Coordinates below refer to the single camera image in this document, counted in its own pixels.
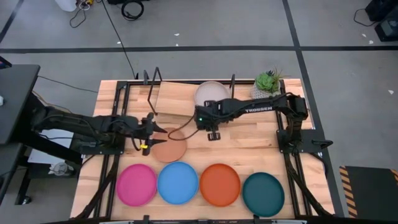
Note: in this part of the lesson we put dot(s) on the black equipment case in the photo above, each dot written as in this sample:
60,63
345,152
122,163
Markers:
385,28

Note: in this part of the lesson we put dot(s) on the terracotta plate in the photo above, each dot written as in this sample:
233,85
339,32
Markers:
171,151

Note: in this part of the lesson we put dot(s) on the grey plate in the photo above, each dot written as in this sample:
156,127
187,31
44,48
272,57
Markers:
211,91

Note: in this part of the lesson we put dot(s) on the potted succulent in white pot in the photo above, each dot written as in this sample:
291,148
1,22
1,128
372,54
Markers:
265,82

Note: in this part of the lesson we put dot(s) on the black metal rig frame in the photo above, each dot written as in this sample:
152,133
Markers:
248,82

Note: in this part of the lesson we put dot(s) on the black desk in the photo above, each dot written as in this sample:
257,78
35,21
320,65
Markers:
15,99

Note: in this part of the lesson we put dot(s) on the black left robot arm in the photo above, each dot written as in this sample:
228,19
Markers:
93,124

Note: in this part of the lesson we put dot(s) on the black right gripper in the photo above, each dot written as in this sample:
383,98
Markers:
208,116

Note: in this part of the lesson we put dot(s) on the blue plate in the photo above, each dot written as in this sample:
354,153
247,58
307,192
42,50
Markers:
178,183

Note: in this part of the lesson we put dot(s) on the clear plastic bag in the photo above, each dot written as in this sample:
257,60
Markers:
61,169

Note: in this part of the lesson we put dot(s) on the orange plate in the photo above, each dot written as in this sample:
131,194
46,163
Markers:
220,185

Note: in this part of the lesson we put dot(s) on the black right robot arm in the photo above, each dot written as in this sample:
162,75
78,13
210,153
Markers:
264,107

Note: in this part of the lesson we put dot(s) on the white bucket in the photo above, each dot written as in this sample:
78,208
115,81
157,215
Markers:
66,4

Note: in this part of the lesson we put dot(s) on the white paper sheet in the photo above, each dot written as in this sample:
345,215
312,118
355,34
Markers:
49,155

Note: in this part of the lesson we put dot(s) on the pink plate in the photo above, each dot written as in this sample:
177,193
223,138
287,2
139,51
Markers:
136,185

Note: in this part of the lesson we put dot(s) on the dark teal plate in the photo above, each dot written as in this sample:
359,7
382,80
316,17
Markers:
263,194

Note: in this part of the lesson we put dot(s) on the black mat with hazard stripes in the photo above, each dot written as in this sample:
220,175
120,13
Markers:
370,193

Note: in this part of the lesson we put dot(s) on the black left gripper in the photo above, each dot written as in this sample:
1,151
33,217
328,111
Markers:
144,130

